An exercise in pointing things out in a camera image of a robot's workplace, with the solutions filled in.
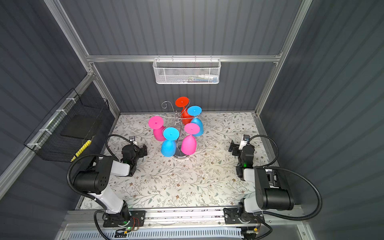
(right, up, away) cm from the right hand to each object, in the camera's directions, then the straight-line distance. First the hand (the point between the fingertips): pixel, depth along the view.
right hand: (243, 142), depth 90 cm
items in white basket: (-26, +39, +1) cm, 47 cm away
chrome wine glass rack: (-37, -4, -11) cm, 39 cm away
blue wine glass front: (-43, -1, -15) cm, 46 cm away
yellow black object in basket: (-82, +1, -20) cm, 84 cm away
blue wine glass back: (-29, +17, -15) cm, 37 cm away
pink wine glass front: (-32, +1, -15) cm, 36 cm away
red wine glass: (-35, +23, -12) cm, 44 cm away
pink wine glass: (-48, +11, -18) cm, 53 cm away
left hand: (-66, -3, +6) cm, 67 cm away
